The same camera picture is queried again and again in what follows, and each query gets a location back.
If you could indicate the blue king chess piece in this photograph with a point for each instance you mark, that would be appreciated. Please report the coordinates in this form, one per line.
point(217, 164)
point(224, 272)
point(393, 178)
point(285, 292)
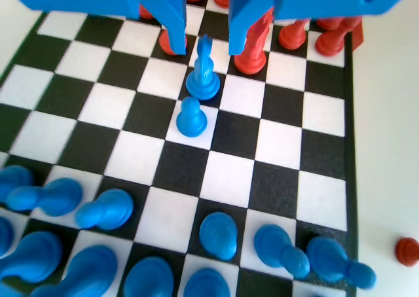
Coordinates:
point(147, 280)

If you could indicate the black and white chessboard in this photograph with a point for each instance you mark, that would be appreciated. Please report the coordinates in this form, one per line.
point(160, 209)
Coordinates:
point(271, 143)

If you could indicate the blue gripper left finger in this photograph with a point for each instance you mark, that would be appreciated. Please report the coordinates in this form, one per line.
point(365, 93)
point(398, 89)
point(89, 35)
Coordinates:
point(163, 2)

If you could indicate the blue bishop chess piece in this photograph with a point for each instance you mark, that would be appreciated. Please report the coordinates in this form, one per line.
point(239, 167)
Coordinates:
point(32, 257)
point(206, 285)
point(203, 84)

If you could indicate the red rook chess piece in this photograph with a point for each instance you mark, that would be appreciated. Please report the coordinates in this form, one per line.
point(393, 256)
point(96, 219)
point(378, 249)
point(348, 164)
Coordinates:
point(327, 24)

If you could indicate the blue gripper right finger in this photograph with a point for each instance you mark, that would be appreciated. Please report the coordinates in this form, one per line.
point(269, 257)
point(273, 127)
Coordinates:
point(248, 2)

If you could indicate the blue pawn chess piece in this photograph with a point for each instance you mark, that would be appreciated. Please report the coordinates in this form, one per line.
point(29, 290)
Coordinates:
point(108, 208)
point(59, 195)
point(191, 123)
point(16, 179)
point(275, 244)
point(217, 238)
point(327, 257)

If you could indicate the red pawn chess piece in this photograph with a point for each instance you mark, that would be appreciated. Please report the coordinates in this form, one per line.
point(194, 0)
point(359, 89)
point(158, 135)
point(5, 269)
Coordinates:
point(407, 252)
point(293, 38)
point(165, 46)
point(330, 45)
point(145, 11)

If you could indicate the blue queen chess piece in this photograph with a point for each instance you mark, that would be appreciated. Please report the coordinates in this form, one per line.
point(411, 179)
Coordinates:
point(85, 271)

